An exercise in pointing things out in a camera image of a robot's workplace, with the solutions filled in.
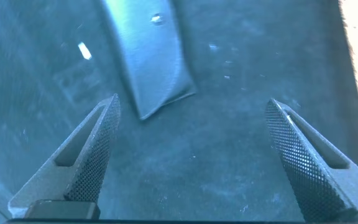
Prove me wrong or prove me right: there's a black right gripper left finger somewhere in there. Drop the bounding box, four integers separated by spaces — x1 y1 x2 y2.
7 93 121 218

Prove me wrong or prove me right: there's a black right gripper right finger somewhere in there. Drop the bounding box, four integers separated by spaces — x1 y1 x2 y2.
264 98 358 222

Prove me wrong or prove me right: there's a black leather pouch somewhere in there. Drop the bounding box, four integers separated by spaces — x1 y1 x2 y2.
99 0 198 121

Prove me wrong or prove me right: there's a black tablecloth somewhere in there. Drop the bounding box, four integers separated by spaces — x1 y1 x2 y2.
0 0 358 224

